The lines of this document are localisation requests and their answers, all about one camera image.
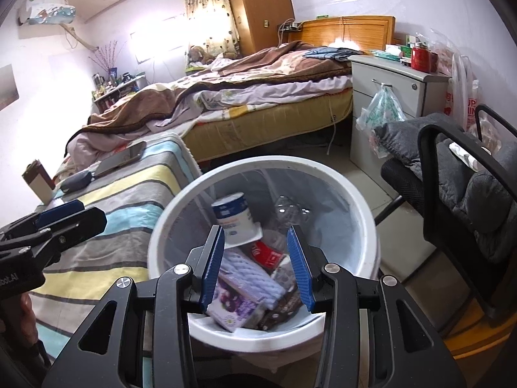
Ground clear green plastic bag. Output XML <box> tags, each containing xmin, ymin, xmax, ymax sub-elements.
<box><xmin>354</xmin><ymin>83</ymin><xmax>408</xmax><ymax>158</ymax></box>

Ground red canister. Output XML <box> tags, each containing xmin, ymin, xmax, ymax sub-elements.
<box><xmin>410</xmin><ymin>42</ymin><xmax>439</xmax><ymax>73</ymax></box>

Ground white cable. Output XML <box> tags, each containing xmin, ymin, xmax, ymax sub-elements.
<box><xmin>326</xmin><ymin>97</ymin><xmax>340</xmax><ymax>154</ymax></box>

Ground white round trash bin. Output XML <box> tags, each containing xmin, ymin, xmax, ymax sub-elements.
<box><xmin>147</xmin><ymin>157</ymin><xmax>382</xmax><ymax>356</ymax></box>

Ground brown teddy bear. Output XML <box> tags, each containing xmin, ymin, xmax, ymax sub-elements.
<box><xmin>186</xmin><ymin>45</ymin><xmax>215</xmax><ymax>67</ymax></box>

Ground wooden wardrobe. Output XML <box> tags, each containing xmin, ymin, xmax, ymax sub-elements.
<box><xmin>222</xmin><ymin>0</ymin><xmax>295</xmax><ymax>58</ymax></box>

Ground blue cloth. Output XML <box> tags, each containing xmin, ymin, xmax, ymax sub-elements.
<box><xmin>303</xmin><ymin>46</ymin><xmax>364</xmax><ymax>61</ymax></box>

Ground white air conditioner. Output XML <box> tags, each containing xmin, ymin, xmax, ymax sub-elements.
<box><xmin>17</xmin><ymin>0</ymin><xmax>77</xmax><ymax>25</ymax></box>

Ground cluttered desk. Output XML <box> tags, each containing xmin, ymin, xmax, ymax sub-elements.
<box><xmin>91</xmin><ymin>69</ymin><xmax>150</xmax><ymax>110</ymax></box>

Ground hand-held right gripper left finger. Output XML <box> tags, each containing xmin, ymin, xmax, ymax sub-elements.
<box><xmin>42</xmin><ymin>224</ymin><xmax>227</xmax><ymax>388</ymax></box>

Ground white red shopping bag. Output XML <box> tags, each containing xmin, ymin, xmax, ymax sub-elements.
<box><xmin>430</xmin><ymin>28</ymin><xmax>485</xmax><ymax>130</ymax></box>

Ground dark grey pouch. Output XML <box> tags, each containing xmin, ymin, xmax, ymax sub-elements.
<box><xmin>60</xmin><ymin>171</ymin><xmax>94</xmax><ymax>193</ymax></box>

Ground brown foil wrappers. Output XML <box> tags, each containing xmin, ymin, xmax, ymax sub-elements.
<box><xmin>258</xmin><ymin>287</ymin><xmax>303</xmax><ymax>330</ymax></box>

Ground person's left hand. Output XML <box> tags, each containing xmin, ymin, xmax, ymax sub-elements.
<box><xmin>18</xmin><ymin>293</ymin><xmax>39</xmax><ymax>344</ymax></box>

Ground beige brown container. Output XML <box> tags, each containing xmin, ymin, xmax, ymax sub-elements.
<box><xmin>22</xmin><ymin>159</ymin><xmax>56</xmax><ymax>205</ymax></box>

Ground vase with dry branches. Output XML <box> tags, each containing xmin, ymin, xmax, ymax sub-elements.
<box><xmin>89</xmin><ymin>40</ymin><xmax>126</xmax><ymax>75</ymax></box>

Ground striped blanket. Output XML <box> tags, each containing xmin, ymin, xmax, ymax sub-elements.
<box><xmin>24</xmin><ymin>131</ymin><xmax>203</xmax><ymax>332</ymax></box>

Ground purple carton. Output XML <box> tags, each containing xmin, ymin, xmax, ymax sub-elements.
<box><xmin>208</xmin><ymin>277</ymin><xmax>267</xmax><ymax>332</ymax></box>

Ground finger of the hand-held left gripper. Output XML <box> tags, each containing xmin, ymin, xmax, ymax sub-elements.
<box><xmin>0</xmin><ymin>200</ymin><xmax>85</xmax><ymax>247</ymax></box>
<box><xmin>24</xmin><ymin>207</ymin><xmax>108</xmax><ymax>269</ymax></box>

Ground bed with brown blanket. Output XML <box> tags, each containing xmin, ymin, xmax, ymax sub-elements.
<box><xmin>65</xmin><ymin>54</ymin><xmax>352</xmax><ymax>158</ymax></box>

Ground wooden headboard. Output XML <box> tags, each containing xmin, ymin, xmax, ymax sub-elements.
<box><xmin>288</xmin><ymin>15</ymin><xmax>396</xmax><ymax>49</ymax></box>

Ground white yogurt tub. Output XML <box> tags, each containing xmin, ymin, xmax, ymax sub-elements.
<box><xmin>211</xmin><ymin>193</ymin><xmax>264</xmax><ymax>250</ymax></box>

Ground yellow bed mattress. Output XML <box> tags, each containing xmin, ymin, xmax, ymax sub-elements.
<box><xmin>182</xmin><ymin>87</ymin><xmax>354</xmax><ymax>162</ymax></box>

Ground brown blanket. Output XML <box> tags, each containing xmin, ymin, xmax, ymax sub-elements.
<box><xmin>83</xmin><ymin>42</ymin><xmax>352</xmax><ymax>134</ymax></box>

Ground patterned curtain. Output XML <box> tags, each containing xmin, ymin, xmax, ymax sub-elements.
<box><xmin>182</xmin><ymin>0</ymin><xmax>243</xmax><ymax>61</ymax></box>

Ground grey chair cushion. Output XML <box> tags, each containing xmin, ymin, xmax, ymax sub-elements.
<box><xmin>374</xmin><ymin>112</ymin><xmax>517</xmax><ymax>263</ymax></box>

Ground black metal chair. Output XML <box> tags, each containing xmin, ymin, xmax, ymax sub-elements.
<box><xmin>374</xmin><ymin>104</ymin><xmax>517</xmax><ymax>328</ymax></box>

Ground white box red print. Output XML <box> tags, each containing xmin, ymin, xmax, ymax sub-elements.
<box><xmin>248</xmin><ymin>240</ymin><xmax>288</xmax><ymax>271</ymax></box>

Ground grey nightstand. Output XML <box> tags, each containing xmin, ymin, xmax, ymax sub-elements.
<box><xmin>348</xmin><ymin>54</ymin><xmax>451</xmax><ymax>170</ymax></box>

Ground black smartphone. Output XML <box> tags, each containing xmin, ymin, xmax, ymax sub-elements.
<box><xmin>94</xmin><ymin>141</ymin><xmax>147</xmax><ymax>176</ymax></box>

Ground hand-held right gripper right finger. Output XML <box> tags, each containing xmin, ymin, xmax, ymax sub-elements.
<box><xmin>286</xmin><ymin>224</ymin><xmax>467</xmax><ymax>388</ymax></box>

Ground green tissue box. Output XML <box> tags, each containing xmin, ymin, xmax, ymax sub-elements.
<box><xmin>369</xmin><ymin>45</ymin><xmax>406</xmax><ymax>58</ymax></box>

